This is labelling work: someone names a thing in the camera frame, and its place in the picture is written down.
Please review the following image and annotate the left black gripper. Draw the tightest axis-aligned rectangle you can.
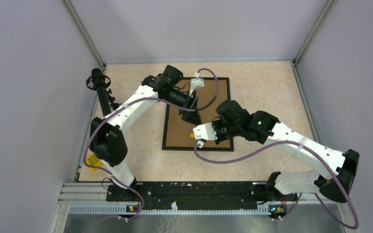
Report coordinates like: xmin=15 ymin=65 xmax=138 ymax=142
xmin=163 ymin=88 xmax=202 ymax=125

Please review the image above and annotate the black picture frame brown backing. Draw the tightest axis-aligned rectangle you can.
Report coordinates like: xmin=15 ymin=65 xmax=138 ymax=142
xmin=162 ymin=77 xmax=234 ymax=152

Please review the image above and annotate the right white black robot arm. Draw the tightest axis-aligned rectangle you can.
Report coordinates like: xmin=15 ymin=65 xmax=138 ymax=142
xmin=213 ymin=100 xmax=360 ymax=203

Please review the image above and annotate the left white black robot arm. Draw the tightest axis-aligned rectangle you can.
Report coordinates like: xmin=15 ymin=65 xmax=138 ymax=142
xmin=88 ymin=65 xmax=204 ymax=201

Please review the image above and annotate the black microphone orange tip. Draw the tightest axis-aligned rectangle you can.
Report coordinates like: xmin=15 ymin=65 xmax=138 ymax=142
xmin=85 ymin=68 xmax=111 ymax=116

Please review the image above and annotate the yellow screw bit box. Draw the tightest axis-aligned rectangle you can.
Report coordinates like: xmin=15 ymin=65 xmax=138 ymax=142
xmin=85 ymin=153 xmax=103 ymax=172

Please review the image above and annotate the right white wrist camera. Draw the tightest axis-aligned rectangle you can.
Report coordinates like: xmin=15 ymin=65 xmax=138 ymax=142
xmin=193 ymin=122 xmax=218 ymax=149

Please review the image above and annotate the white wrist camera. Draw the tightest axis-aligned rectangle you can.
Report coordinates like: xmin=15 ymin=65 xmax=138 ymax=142
xmin=193 ymin=122 xmax=218 ymax=149
xmin=189 ymin=72 xmax=204 ymax=96

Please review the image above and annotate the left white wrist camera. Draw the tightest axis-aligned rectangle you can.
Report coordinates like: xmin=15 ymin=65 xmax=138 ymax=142
xmin=189 ymin=72 xmax=204 ymax=96

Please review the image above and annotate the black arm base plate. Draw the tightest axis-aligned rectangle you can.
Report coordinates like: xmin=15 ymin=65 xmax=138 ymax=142
xmin=106 ymin=181 xmax=298 ymax=202

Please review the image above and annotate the aluminium front rail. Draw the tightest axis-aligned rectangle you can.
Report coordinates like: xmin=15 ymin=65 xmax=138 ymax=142
xmin=57 ymin=182 xmax=351 ymax=204

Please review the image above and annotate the white slotted cable duct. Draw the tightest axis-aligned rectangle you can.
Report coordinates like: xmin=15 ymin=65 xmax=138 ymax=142
xmin=69 ymin=203 xmax=271 ymax=216

